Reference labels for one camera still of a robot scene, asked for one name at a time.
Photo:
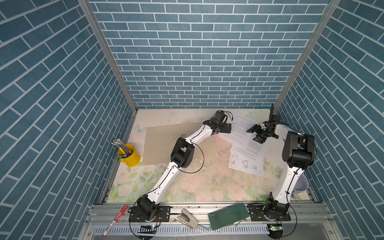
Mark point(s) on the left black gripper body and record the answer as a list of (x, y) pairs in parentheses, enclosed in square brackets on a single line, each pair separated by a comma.
[(221, 127)]

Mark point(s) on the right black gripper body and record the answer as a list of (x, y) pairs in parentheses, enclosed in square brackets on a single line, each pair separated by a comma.
[(262, 134)]

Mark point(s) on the printed text paper sheet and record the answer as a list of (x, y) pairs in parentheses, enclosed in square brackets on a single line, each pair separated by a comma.
[(239, 136)]

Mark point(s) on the beige cardboard folder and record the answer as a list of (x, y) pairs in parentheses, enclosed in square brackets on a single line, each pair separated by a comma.
[(160, 141)]

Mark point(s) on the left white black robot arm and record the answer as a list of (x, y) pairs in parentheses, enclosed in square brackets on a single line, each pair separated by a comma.
[(180, 158)]

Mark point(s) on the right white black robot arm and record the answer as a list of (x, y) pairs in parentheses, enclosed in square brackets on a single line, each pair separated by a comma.
[(298, 154)]

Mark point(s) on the diagram paper sheet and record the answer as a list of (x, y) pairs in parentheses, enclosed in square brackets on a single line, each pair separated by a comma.
[(240, 163)]

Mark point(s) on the lilac ceramic cup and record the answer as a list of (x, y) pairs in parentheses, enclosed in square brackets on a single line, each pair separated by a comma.
[(301, 186)]

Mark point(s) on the yellow pen cup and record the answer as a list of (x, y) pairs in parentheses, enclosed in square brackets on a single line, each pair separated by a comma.
[(133, 159)]

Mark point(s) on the coloured pens bundle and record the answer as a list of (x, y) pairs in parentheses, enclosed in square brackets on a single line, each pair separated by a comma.
[(122, 147)]

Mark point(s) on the grey stapler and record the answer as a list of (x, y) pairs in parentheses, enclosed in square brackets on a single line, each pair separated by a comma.
[(187, 219)]

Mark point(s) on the red marker pen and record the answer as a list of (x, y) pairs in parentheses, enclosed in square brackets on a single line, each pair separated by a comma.
[(115, 220)]

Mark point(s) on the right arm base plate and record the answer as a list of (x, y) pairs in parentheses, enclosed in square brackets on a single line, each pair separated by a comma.
[(260, 213)]

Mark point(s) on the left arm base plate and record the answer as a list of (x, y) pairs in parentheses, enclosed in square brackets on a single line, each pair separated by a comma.
[(161, 213)]

